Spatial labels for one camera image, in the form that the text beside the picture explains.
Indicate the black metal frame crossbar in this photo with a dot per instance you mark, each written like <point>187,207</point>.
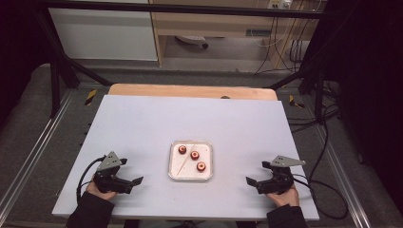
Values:
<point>190,9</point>

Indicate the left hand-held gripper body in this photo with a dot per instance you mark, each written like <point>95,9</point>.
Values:
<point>109,182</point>

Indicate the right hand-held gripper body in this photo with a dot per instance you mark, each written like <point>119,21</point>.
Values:
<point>278,182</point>

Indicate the white chair leg with castor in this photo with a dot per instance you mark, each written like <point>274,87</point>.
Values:
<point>191,39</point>

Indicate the black metal frame leg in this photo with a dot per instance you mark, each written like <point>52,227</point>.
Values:
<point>63,66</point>
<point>312,79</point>

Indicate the white cabinet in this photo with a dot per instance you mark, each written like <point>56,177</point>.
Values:
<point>104,34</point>

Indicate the yellow black floor tape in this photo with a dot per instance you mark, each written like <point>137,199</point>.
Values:
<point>90,97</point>
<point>296,102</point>

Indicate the aluminium floor rail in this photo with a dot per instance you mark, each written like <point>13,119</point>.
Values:
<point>342,171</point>
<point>41,139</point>

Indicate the wooden table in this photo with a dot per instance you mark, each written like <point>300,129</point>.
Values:
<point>190,91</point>

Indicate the white square tray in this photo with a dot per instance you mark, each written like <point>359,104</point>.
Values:
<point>204,148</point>

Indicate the thin wooden skewer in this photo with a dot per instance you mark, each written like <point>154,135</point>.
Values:
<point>184,161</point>

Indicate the light wooden desk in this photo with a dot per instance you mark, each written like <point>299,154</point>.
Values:
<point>215,23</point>

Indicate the black curtain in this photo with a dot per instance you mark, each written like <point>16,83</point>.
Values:
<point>370,79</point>
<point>17,47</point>

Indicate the person's right hand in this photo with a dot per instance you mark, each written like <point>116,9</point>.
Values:
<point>286,199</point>

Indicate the person's left hand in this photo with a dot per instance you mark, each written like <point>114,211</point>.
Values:
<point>91,189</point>

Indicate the white wall socket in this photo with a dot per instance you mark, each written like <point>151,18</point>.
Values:
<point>279,3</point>

